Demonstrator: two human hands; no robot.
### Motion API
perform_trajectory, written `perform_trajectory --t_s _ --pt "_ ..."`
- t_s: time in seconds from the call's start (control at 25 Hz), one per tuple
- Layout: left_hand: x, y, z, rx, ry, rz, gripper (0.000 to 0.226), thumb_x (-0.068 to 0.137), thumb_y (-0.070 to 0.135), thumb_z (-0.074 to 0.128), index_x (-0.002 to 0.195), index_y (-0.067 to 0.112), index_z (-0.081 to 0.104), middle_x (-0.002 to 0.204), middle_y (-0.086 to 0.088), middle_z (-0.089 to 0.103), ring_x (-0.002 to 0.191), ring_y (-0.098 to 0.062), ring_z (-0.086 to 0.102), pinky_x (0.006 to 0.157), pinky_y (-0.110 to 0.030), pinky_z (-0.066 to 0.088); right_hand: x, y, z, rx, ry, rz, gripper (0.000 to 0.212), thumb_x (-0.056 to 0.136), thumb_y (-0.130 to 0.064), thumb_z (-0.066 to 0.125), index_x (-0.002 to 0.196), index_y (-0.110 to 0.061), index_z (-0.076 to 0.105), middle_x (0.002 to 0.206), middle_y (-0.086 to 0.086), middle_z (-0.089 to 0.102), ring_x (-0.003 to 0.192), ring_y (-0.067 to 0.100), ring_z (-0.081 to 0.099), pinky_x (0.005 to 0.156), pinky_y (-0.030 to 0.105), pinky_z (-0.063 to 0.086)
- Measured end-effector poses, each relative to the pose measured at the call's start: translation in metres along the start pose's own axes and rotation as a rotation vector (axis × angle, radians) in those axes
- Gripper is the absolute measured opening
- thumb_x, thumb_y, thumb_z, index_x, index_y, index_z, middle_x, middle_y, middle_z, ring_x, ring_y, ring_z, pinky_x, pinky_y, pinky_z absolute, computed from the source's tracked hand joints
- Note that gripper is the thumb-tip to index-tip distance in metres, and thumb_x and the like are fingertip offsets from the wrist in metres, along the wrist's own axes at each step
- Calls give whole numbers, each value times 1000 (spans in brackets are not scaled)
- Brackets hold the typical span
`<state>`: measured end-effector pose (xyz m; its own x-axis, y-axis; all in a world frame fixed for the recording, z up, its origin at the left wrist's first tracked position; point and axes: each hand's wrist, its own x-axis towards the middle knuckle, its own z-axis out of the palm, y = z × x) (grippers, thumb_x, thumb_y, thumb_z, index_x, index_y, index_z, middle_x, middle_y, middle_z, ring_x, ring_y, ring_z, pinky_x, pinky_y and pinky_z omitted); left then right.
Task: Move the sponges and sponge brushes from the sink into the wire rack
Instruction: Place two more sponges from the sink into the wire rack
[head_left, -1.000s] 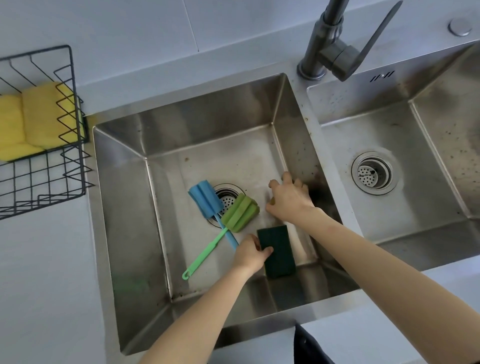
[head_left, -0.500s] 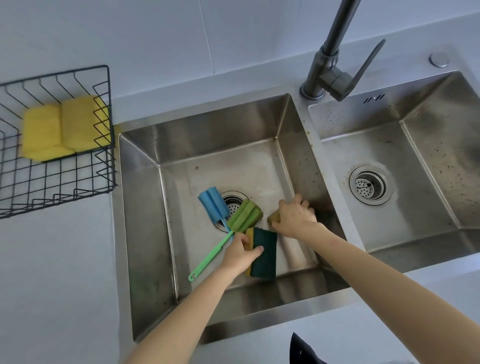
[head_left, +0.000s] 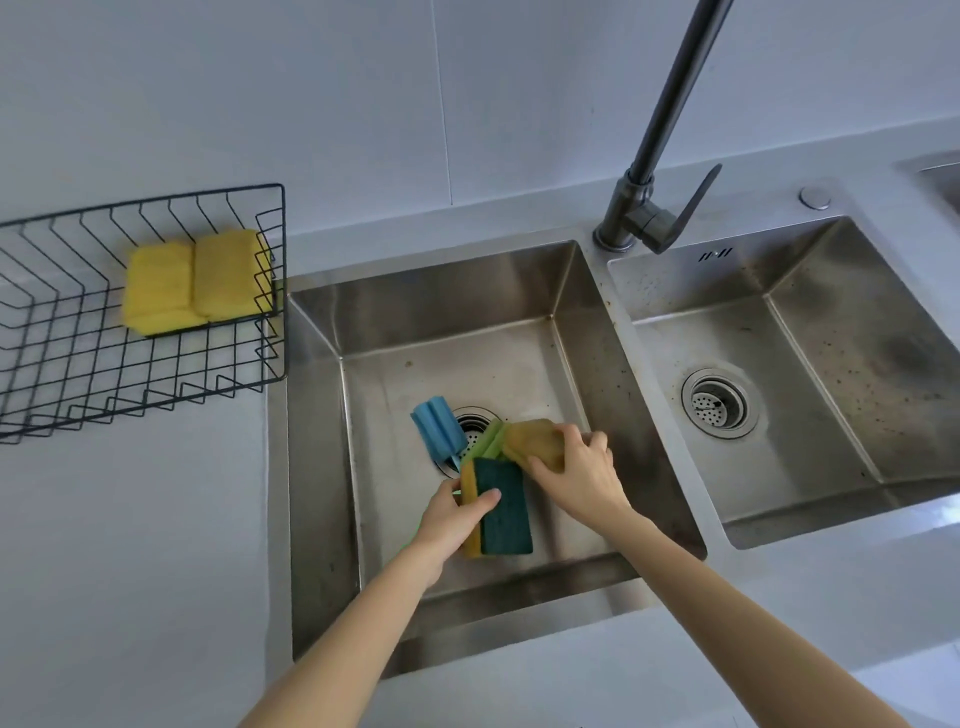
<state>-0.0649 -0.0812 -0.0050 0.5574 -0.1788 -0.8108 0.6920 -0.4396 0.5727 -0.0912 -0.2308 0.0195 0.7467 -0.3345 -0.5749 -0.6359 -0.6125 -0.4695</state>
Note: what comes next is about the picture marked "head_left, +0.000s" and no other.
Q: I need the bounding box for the green and yellow scouring sponge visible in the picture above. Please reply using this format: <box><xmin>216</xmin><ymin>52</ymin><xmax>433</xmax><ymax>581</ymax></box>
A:
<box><xmin>458</xmin><ymin>456</ymin><xmax>536</xmax><ymax>561</ymax></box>

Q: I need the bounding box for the black wire basket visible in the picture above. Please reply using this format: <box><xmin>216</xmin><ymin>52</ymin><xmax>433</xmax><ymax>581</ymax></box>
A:
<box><xmin>0</xmin><ymin>183</ymin><xmax>288</xmax><ymax>444</ymax></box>

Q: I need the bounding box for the person's right forearm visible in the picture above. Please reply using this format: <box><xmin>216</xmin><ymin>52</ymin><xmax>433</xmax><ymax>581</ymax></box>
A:
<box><xmin>598</xmin><ymin>501</ymin><xmax>913</xmax><ymax>728</ymax></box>

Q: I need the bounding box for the stainless steel double sink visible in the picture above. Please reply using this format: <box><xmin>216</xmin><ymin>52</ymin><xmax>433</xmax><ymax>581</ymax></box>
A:
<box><xmin>266</xmin><ymin>196</ymin><xmax>960</xmax><ymax>681</ymax></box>

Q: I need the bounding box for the round metal drain strainer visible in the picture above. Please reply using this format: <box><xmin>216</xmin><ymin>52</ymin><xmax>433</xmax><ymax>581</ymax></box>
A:
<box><xmin>681</xmin><ymin>366</ymin><xmax>761</xmax><ymax>438</ymax></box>

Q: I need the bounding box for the dark grey kitchen faucet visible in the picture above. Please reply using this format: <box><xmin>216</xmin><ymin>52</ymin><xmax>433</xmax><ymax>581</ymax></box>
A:
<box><xmin>593</xmin><ymin>0</ymin><xmax>735</xmax><ymax>255</ymax></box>

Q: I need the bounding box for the person's left hand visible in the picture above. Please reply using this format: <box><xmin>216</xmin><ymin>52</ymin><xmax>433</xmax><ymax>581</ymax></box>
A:
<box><xmin>408</xmin><ymin>478</ymin><xmax>503</xmax><ymax>582</ymax></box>

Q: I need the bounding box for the orange-yellow sponge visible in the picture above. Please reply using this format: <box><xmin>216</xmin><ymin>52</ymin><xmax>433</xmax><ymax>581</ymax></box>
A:
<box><xmin>500</xmin><ymin>419</ymin><xmax>569</xmax><ymax>474</ymax></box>

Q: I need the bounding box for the blue sponge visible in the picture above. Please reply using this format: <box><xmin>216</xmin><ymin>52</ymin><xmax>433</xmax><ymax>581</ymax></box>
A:
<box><xmin>409</xmin><ymin>398</ymin><xmax>468</xmax><ymax>461</ymax></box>

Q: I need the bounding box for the light green sponge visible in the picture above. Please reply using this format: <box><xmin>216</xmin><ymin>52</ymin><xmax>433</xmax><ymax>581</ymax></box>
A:
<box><xmin>468</xmin><ymin>420</ymin><xmax>513</xmax><ymax>463</ymax></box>

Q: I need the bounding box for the person's left forearm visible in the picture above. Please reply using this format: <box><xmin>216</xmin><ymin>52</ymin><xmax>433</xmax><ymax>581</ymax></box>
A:
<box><xmin>236</xmin><ymin>536</ymin><xmax>445</xmax><ymax>728</ymax></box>

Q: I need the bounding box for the metal sink drain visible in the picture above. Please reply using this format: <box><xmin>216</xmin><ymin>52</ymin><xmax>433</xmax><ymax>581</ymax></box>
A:
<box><xmin>435</xmin><ymin>405</ymin><xmax>505</xmax><ymax>478</ymax></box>

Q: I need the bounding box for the person's right hand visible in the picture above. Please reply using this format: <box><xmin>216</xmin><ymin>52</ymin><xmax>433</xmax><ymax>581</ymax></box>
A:
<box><xmin>523</xmin><ymin>423</ymin><xmax>636</xmax><ymax>531</ymax></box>

